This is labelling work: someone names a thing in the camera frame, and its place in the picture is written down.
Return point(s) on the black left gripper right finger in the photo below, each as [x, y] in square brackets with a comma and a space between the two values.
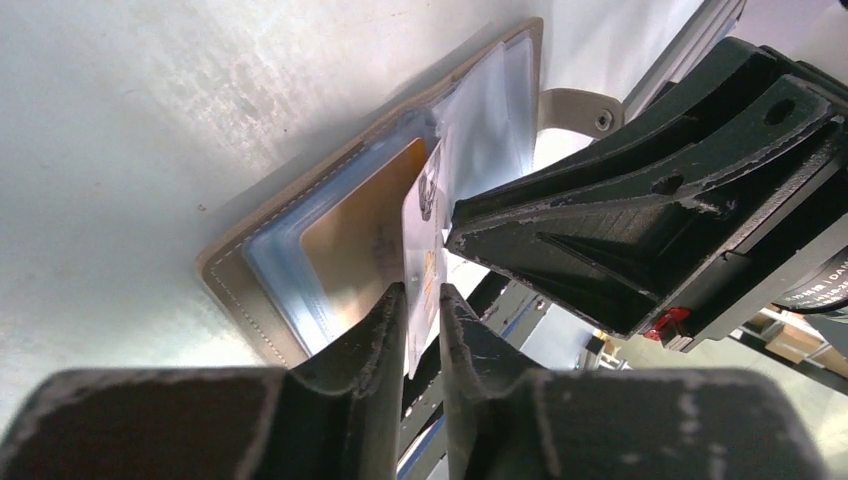
[651, 424]

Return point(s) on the gold orange card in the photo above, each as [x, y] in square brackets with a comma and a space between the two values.
[355, 248]

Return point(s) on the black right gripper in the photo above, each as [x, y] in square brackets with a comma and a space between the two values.
[721, 208]

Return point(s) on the white VIP card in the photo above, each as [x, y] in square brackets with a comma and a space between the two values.
[424, 262]

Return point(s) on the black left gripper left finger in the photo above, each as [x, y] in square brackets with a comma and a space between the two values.
[334, 416]

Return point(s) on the beige leather card holder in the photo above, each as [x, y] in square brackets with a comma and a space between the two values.
[488, 111]

